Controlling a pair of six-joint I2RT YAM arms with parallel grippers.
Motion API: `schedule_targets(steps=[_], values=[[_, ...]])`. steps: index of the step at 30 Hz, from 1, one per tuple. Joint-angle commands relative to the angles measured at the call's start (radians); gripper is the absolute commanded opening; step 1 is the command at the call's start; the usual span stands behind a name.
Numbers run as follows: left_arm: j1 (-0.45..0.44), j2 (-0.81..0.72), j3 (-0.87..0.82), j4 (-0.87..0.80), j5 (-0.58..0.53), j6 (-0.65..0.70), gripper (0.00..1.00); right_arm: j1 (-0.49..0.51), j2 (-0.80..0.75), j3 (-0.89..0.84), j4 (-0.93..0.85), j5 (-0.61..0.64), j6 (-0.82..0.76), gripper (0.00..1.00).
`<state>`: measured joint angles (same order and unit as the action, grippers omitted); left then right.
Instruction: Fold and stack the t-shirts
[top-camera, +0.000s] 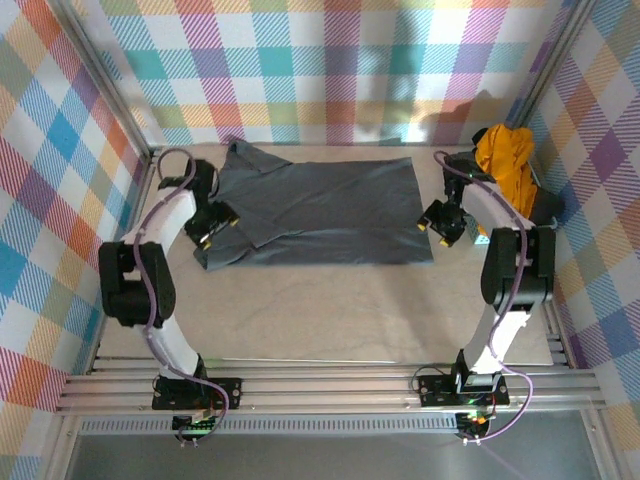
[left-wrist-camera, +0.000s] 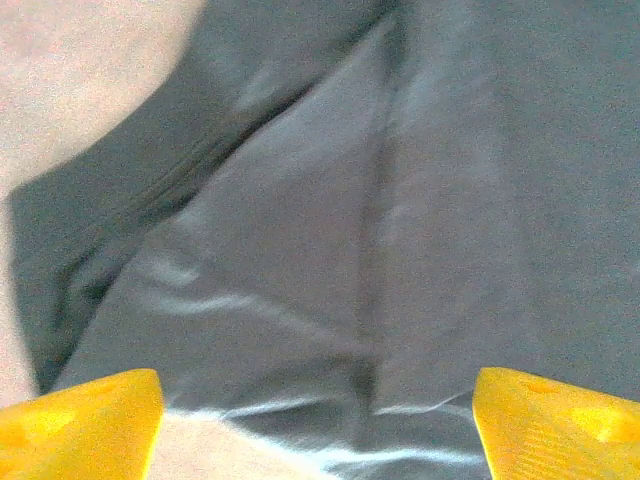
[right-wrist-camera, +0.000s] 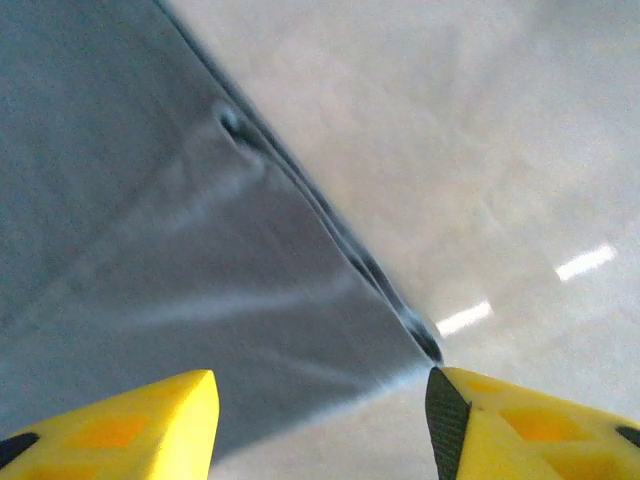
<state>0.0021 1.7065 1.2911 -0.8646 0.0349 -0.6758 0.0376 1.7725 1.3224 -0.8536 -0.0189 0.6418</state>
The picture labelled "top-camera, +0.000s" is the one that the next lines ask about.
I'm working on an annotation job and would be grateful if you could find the grey t-shirt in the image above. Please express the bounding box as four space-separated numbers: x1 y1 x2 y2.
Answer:
192 137 435 272

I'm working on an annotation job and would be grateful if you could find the light blue plastic basket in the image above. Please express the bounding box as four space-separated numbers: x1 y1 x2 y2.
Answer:
472 217 559 247

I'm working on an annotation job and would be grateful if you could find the orange t-shirt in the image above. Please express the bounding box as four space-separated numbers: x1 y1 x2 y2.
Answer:
474 124 539 219

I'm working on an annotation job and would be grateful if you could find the grey metal panel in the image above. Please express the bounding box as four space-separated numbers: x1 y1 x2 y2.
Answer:
64 432 601 480

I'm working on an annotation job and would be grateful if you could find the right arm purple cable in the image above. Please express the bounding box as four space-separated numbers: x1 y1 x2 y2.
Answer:
433 149 535 444

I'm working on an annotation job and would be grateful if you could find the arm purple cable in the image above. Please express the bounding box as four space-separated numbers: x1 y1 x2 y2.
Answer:
433 149 535 444
132 148 234 449

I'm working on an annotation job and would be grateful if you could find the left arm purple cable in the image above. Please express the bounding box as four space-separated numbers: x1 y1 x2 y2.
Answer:
132 148 234 449

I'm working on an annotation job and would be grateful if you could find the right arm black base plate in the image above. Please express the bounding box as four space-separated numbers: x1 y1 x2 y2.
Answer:
417 373 511 407

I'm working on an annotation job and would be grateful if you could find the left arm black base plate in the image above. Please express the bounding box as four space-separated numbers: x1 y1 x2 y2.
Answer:
151 377 244 412

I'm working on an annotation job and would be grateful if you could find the aluminium frame post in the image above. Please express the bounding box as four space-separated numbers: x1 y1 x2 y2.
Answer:
507 0 599 131
44 0 161 161

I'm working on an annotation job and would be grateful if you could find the aluminium mounting rail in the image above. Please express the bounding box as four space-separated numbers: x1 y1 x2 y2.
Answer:
54 357 609 416

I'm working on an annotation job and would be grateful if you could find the slotted grey cable duct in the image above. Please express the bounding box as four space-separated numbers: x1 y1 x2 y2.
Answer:
79 418 461 435

